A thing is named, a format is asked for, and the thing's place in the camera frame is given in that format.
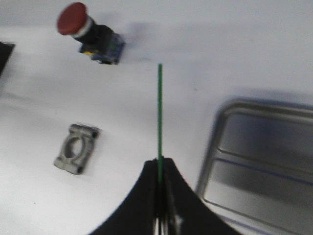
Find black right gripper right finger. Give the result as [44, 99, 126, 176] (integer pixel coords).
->
[163, 158, 240, 235]

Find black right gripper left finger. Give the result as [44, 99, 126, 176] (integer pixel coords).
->
[91, 160, 157, 235]

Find green perforated circuit board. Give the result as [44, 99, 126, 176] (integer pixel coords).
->
[157, 63, 163, 184]

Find silver metal tray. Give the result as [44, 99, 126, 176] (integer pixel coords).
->
[196, 99, 313, 235]

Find black slotted board rack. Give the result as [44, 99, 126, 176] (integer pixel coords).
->
[0, 42, 15, 74]

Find grey metal clamp block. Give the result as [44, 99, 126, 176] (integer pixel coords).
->
[53, 124, 100, 175]

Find red emergency stop button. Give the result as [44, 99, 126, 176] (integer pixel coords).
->
[56, 2, 125, 65]

